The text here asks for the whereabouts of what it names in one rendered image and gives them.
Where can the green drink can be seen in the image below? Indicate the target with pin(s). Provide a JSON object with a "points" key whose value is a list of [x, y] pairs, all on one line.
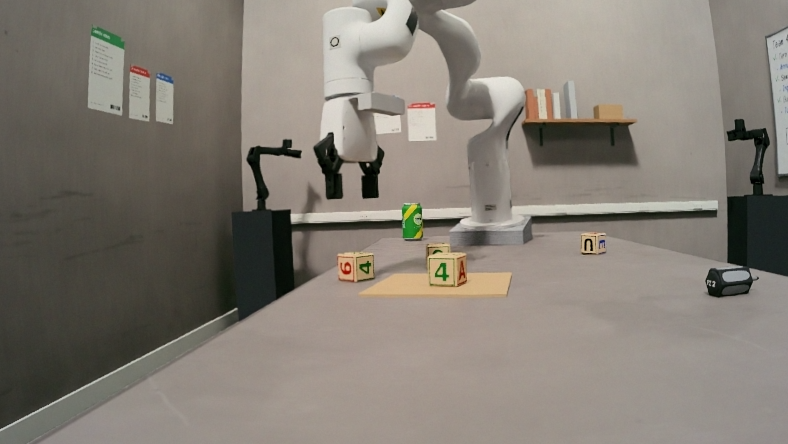
{"points": [[412, 222]]}

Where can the tan flat mat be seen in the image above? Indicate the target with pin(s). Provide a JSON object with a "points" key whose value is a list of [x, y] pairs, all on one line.
{"points": [[416, 285]]}

